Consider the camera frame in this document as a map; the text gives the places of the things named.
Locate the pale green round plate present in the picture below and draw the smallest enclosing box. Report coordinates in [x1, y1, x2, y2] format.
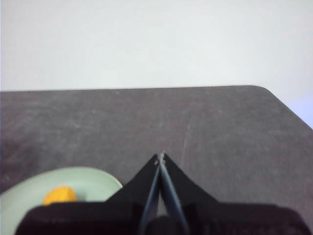
[0, 166, 124, 235]

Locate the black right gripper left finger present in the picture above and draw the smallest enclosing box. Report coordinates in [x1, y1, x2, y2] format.
[14, 153, 161, 235]

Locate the yellow corn cob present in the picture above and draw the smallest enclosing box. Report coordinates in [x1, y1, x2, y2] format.
[43, 186, 77, 206]

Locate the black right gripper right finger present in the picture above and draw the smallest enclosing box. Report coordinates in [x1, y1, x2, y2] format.
[160, 153, 309, 235]

